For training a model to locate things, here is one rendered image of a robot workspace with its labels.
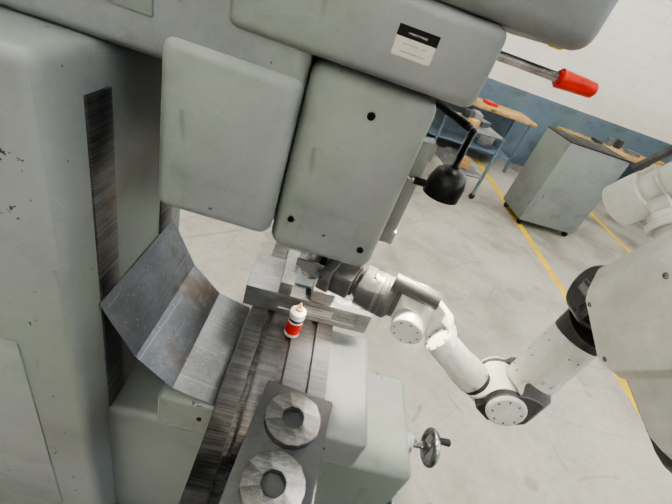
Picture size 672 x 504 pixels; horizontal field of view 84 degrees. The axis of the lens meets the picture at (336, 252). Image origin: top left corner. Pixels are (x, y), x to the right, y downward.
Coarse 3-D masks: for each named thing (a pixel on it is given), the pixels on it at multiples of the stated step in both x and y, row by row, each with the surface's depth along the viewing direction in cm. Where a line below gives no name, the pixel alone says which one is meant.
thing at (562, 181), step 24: (552, 144) 440; (576, 144) 412; (600, 144) 464; (528, 168) 473; (552, 168) 431; (576, 168) 429; (600, 168) 429; (624, 168) 429; (528, 192) 462; (552, 192) 446; (576, 192) 447; (600, 192) 447; (528, 216) 466; (552, 216) 466; (576, 216) 466
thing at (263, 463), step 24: (264, 408) 60; (288, 408) 60; (312, 408) 61; (264, 432) 57; (288, 432) 57; (312, 432) 58; (240, 456) 54; (264, 456) 53; (288, 456) 54; (312, 456) 57; (240, 480) 50; (264, 480) 52; (288, 480) 52; (312, 480) 54
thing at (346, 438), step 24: (240, 336) 103; (336, 336) 114; (336, 360) 106; (360, 360) 109; (336, 384) 100; (360, 384) 102; (168, 408) 86; (192, 408) 85; (336, 408) 94; (360, 408) 96; (336, 432) 89; (360, 432) 91; (336, 456) 93
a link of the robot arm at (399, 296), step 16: (384, 288) 73; (400, 288) 72; (416, 288) 72; (384, 304) 73; (400, 304) 73; (416, 304) 73; (432, 304) 71; (400, 320) 71; (416, 320) 70; (400, 336) 73; (416, 336) 71
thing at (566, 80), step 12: (504, 60) 47; (516, 60) 47; (528, 72) 48; (540, 72) 48; (552, 72) 48; (564, 72) 48; (552, 84) 49; (564, 84) 48; (576, 84) 48; (588, 84) 48; (588, 96) 49
